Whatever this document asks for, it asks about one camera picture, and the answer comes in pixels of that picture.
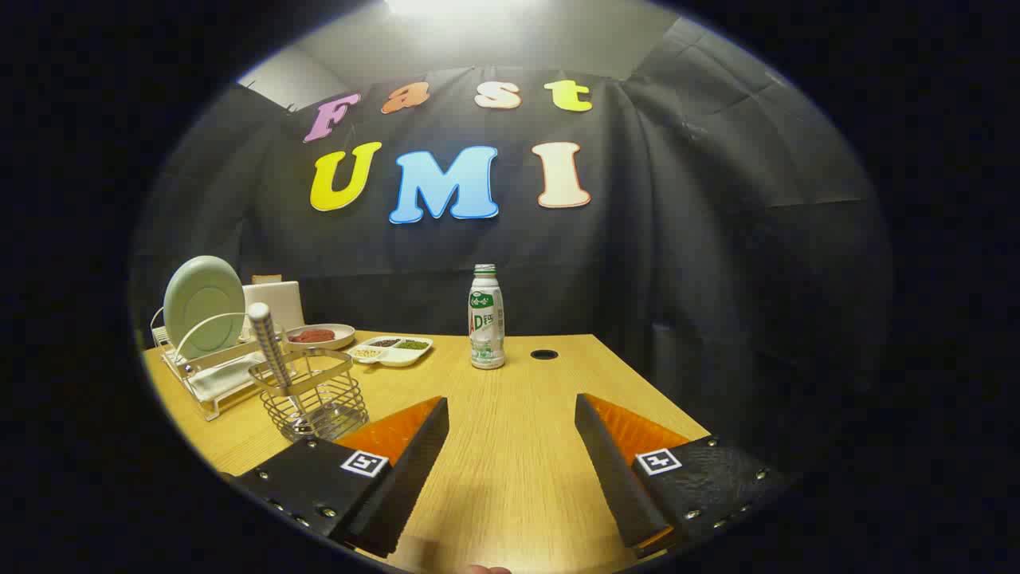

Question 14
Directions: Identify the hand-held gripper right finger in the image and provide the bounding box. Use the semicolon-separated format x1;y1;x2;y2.
574;392;796;551

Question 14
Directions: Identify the white drink bottle green label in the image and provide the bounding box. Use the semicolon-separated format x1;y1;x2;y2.
468;264;506;370

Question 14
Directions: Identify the metal wire basket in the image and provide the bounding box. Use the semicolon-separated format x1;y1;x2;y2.
249;349;371;444

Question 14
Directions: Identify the pale green plate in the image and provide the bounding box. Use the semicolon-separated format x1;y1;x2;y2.
163;255;246;360

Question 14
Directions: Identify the white divided tray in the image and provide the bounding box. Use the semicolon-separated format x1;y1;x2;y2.
348;336;434;368

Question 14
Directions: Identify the round beige plate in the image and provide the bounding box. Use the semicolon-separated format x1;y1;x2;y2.
284;323;357;352

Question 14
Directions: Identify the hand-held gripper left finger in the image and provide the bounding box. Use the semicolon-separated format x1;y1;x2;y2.
227;395;450;559

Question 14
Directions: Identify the spoon with blue checked handle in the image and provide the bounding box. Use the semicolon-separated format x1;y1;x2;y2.
246;302;320;435

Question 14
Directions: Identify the white wire dish rack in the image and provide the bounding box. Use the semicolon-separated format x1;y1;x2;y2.
150;307;308;422

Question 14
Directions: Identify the white toaster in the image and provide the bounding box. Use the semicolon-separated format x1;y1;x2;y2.
241;281;305;336

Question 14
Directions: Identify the black backdrop cloth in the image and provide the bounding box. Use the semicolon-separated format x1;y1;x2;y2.
131;16;893;479

